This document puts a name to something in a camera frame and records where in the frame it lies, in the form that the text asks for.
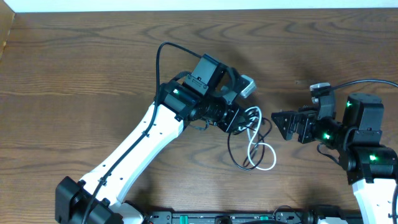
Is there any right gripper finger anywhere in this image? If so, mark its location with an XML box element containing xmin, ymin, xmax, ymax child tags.
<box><xmin>276</xmin><ymin>123</ymin><xmax>298</xmax><ymax>141</ymax></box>
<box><xmin>271</xmin><ymin>111</ymin><xmax>299</xmax><ymax>126</ymax></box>

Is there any black USB cable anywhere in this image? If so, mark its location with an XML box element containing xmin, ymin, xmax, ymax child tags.
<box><xmin>227</xmin><ymin>116</ymin><xmax>274</xmax><ymax>172</ymax></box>

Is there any white USB cable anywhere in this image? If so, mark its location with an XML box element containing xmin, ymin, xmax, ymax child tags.
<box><xmin>238</xmin><ymin>106</ymin><xmax>277</xmax><ymax>171</ymax></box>

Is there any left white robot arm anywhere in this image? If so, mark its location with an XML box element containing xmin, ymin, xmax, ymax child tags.
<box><xmin>55</xmin><ymin>54</ymin><xmax>256</xmax><ymax>223</ymax></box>

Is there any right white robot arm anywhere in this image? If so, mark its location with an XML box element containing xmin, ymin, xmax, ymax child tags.
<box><xmin>271</xmin><ymin>92</ymin><xmax>397</xmax><ymax>223</ymax></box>

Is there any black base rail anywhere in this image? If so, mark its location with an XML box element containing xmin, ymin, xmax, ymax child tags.
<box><xmin>142</xmin><ymin>205</ymin><xmax>364</xmax><ymax>224</ymax></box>

